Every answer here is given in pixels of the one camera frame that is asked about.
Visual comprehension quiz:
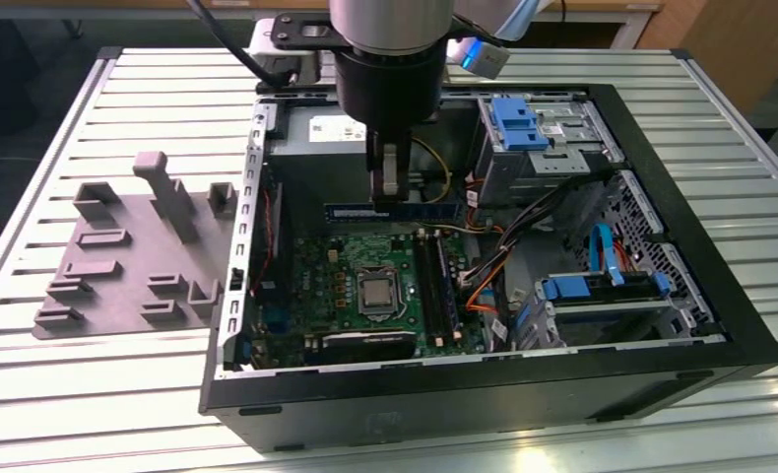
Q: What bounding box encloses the metal disk bay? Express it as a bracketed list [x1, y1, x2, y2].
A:
[526, 295, 719, 354]

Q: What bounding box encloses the metal drive cage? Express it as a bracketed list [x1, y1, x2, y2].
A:
[476, 96, 627, 208]

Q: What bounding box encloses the blue RAM stick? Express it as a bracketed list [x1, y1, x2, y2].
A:
[322, 200, 464, 224]

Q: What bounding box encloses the black CPU socket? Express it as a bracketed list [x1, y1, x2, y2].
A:
[354, 264, 406, 320]

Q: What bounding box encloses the yellow black wire bundle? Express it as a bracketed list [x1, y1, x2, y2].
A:
[408, 136, 455, 206]

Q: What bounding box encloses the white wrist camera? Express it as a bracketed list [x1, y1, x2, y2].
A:
[247, 17, 338, 86]

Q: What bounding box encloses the blue data cable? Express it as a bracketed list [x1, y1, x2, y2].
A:
[587, 222, 629, 288]
[511, 303, 537, 346]

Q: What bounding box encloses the grey parts rack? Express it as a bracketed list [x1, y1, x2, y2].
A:
[31, 150, 243, 341]

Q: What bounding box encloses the hard disk in blue carrier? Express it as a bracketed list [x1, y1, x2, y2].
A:
[534, 272, 674, 310]

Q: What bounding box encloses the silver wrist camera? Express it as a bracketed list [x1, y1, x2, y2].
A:
[446, 36, 512, 80]

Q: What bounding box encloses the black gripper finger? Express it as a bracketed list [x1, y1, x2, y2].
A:
[368, 128, 415, 216]
[364, 128, 383, 203]

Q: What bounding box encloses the orange wire bundle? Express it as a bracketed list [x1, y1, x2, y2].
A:
[462, 280, 499, 316]

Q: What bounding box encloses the grey power supply unit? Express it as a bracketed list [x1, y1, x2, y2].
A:
[260, 101, 403, 237]

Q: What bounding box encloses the black RAM slot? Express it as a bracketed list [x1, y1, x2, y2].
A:
[424, 229, 455, 344]
[414, 229, 446, 345]
[406, 229, 438, 346]

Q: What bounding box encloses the wooden cabinet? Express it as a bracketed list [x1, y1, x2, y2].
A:
[635, 0, 778, 117]

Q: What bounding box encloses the green motherboard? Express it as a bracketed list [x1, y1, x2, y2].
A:
[250, 229, 495, 369]

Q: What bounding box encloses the black graphics card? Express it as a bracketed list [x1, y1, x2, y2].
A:
[303, 330, 420, 367]

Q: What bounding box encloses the black white wire bundle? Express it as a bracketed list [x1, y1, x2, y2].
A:
[420, 220, 506, 237]

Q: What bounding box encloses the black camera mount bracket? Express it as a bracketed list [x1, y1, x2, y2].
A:
[274, 12, 336, 50]

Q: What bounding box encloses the silver CPU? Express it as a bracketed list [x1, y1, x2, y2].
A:
[362, 280, 396, 304]

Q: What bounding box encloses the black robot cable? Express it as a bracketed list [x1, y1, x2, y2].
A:
[184, 0, 299, 93]

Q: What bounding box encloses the metal socket cover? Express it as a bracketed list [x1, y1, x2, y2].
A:
[356, 273, 402, 311]

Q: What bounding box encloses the blue plastic drive bracket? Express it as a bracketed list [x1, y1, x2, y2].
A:
[490, 97, 553, 152]

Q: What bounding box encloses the black PC case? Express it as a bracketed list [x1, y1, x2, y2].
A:
[196, 82, 778, 453]

